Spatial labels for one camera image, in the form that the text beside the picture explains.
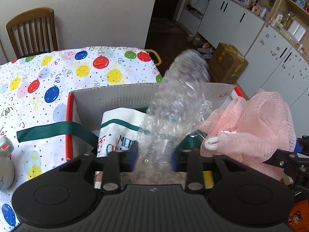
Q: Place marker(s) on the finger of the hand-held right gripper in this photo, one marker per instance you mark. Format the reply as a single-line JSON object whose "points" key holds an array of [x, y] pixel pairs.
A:
{"points": [[280, 159], [298, 147]]}

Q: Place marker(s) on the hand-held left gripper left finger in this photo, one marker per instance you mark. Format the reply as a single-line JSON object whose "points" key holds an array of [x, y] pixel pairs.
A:
{"points": [[133, 154]]}

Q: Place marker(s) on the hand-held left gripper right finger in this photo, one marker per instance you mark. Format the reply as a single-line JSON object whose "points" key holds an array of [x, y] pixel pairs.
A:
{"points": [[173, 162]]}

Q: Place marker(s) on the yellow sponge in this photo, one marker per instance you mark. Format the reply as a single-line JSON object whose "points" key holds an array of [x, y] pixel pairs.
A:
{"points": [[208, 178]]}

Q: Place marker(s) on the pink mesh bath pouf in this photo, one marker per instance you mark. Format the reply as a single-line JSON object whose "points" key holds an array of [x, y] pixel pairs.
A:
{"points": [[253, 125]]}

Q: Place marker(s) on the clear bubble wrap sheet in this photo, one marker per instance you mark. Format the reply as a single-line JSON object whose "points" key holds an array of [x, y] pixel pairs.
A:
{"points": [[173, 106]]}

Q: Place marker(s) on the red cardboard box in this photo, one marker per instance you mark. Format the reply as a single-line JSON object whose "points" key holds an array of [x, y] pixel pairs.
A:
{"points": [[108, 99]]}

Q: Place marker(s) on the orange cartoon packet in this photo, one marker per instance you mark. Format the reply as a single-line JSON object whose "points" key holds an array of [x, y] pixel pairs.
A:
{"points": [[299, 217]]}

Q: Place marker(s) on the white cabinet with shelves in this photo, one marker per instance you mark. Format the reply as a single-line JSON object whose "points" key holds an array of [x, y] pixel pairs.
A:
{"points": [[277, 60]]}

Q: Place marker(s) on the brown cardboard box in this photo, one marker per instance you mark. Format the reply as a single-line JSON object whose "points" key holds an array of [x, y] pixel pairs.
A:
{"points": [[227, 60]]}

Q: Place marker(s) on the purple shoes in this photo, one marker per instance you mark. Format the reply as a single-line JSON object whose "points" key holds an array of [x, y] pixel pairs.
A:
{"points": [[206, 53]]}

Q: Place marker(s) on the beige slippers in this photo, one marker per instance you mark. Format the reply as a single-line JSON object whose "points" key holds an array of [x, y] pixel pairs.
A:
{"points": [[194, 40]]}

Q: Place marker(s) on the pale green mug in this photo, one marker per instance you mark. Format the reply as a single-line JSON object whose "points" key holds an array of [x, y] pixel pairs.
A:
{"points": [[6, 174]]}

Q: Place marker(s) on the white lower cabinet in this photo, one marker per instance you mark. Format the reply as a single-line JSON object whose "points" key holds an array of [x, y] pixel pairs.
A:
{"points": [[229, 24]]}

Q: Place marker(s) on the white paper bag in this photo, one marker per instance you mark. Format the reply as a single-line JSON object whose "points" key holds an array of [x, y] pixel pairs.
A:
{"points": [[199, 3]]}

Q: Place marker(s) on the wooden chair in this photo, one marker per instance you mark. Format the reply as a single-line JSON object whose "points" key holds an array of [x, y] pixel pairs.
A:
{"points": [[31, 14]]}

